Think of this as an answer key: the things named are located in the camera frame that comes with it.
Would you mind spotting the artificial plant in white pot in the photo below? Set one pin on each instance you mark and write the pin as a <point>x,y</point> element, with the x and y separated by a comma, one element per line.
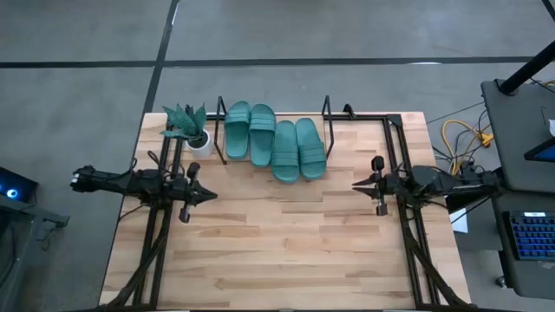
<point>200,147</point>

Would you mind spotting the black caster wheel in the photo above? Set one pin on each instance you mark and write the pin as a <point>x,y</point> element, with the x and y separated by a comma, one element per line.
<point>500,281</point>

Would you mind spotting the grey desk surface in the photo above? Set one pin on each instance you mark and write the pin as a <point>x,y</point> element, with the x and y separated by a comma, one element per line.
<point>516,138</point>
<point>529,277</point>

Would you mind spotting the backlit computer keyboard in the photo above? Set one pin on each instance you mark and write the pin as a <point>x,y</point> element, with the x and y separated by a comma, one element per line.
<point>535,236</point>

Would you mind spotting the black support beam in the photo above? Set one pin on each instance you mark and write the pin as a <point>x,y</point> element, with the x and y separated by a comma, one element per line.
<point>459,203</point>

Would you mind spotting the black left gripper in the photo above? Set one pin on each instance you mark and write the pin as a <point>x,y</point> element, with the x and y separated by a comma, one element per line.
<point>184,193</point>

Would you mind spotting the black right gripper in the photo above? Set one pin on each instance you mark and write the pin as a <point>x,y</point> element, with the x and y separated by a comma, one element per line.
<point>390,190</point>

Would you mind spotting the black clamp bracket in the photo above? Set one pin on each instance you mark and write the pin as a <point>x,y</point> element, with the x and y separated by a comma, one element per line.
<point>348,112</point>

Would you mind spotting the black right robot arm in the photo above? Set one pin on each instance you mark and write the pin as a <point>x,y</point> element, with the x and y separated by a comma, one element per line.
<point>438,182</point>

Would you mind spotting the black pole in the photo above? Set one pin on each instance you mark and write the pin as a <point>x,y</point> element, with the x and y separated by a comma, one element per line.
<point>524,69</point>

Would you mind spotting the white paper sheet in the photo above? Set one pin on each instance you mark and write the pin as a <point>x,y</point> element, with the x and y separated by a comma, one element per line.
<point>460,223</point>

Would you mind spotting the black metal rig frame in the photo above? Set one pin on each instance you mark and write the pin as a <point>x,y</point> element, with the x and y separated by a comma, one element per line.
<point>392,120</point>

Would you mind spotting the wooden shelf with black frame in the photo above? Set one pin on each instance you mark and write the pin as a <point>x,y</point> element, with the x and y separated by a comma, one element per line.
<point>287,117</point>

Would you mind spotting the grey metal stand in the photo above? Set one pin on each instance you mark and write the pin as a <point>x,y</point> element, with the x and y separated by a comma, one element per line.
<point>26,216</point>

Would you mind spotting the black tablet with blue screen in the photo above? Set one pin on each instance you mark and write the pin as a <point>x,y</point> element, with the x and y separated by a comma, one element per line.
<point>544,152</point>

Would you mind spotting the green rubber slide sandal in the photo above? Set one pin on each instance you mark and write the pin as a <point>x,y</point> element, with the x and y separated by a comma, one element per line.
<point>237,143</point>
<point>261,149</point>
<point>285,167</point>
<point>311,160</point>

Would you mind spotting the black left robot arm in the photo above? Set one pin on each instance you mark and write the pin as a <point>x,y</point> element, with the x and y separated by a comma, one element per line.
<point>121,184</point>

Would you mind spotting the black computer with blue light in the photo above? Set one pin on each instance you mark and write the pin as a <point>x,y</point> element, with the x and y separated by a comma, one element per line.
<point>15,186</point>

